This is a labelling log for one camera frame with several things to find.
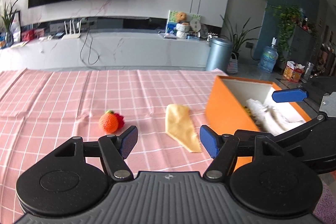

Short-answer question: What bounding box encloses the orange crocheted toy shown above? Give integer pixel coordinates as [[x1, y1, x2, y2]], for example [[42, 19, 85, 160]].
[[98, 110, 125, 134]]

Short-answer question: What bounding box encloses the white towel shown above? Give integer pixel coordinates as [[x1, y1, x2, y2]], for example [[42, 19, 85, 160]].
[[245, 99, 305, 136]]

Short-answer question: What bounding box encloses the yellow cloth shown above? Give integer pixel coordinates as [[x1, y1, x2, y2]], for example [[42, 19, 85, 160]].
[[165, 104, 202, 153]]

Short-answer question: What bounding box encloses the orange cardboard carton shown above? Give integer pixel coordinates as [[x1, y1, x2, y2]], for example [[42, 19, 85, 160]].
[[283, 61, 305, 83]]

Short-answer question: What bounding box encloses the yellow snack bag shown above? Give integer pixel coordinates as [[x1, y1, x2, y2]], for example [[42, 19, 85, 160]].
[[243, 106, 253, 117]]

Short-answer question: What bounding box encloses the orange storage box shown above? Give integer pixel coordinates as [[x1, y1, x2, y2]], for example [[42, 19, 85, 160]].
[[204, 75, 313, 171]]

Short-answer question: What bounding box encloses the blue water jug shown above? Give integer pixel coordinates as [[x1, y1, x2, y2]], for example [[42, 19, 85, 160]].
[[258, 38, 278, 73]]

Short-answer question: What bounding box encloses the woven small basket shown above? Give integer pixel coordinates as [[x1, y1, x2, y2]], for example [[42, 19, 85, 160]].
[[227, 52, 239, 75]]

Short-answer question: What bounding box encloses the hanging green vine plant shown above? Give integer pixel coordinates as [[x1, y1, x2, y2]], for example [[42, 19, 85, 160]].
[[265, 0, 301, 64]]

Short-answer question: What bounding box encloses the potted long-leaf plant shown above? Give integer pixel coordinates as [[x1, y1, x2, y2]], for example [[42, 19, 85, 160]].
[[221, 15, 261, 57]]

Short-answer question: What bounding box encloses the pink checkered tablecloth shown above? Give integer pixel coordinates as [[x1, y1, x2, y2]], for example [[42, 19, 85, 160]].
[[1, 69, 221, 223]]

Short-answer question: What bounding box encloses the grey metal trash can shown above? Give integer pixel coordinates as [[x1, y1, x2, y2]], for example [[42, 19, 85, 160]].
[[206, 38, 234, 72]]

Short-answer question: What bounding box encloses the white marble TV console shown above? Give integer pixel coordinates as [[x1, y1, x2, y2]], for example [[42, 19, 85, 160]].
[[1, 32, 210, 71]]

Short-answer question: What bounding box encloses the teddy bear on stand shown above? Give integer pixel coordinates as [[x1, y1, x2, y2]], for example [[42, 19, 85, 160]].
[[175, 12, 190, 39]]

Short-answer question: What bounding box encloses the white wifi router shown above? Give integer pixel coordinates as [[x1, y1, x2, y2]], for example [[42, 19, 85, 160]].
[[62, 19, 81, 40]]

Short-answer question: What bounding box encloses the green picture board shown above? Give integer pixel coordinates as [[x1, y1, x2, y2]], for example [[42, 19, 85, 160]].
[[165, 10, 202, 39]]

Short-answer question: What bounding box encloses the plant in glass vase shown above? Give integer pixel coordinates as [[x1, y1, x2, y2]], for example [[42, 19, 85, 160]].
[[1, 0, 19, 47]]

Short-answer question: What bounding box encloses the black power cable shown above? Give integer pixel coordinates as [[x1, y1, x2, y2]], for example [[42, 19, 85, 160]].
[[79, 29, 100, 66]]

